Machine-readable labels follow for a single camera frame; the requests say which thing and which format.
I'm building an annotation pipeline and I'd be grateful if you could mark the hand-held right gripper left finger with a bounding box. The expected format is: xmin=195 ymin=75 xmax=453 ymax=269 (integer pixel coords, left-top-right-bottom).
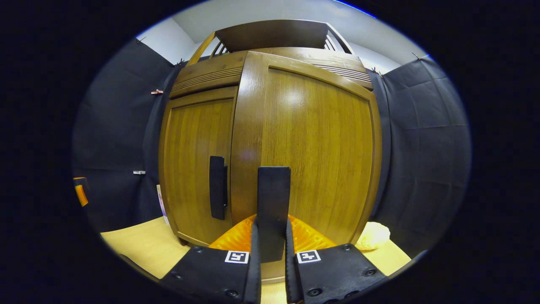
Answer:
xmin=160 ymin=214 xmax=262 ymax=304

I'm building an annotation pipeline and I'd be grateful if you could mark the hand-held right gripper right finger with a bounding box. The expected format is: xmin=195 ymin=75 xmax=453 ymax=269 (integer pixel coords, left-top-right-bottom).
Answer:
xmin=285 ymin=214 xmax=389 ymax=304

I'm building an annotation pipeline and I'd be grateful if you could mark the black door handle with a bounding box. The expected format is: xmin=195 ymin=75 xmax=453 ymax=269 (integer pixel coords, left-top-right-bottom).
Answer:
xmin=209 ymin=156 xmax=228 ymax=220
xmin=256 ymin=166 xmax=292 ymax=263

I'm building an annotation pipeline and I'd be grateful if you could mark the wooden shoe cabinet door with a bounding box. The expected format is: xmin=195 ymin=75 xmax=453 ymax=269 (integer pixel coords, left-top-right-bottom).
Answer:
xmin=159 ymin=87 xmax=239 ymax=247
xmin=230 ymin=51 xmax=383 ymax=281

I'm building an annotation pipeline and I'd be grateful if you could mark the wooden double-door shoe cabinet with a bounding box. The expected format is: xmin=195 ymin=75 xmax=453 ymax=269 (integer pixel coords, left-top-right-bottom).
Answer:
xmin=158 ymin=19 xmax=382 ymax=250

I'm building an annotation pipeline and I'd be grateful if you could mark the white purple box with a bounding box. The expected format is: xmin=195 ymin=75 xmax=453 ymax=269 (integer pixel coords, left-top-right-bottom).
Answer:
xmin=156 ymin=185 xmax=170 ymax=226

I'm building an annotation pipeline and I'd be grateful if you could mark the pale yellow foam item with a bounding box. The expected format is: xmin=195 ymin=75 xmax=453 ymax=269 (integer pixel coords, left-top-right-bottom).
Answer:
xmin=355 ymin=222 xmax=391 ymax=251

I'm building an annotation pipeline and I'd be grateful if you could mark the wooden drawer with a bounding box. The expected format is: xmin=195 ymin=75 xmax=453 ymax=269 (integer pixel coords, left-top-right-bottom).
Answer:
xmin=170 ymin=47 xmax=374 ymax=100

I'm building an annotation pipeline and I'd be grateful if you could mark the black backdrop cloth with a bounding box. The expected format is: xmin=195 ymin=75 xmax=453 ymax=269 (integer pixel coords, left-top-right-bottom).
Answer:
xmin=72 ymin=37 xmax=472 ymax=258

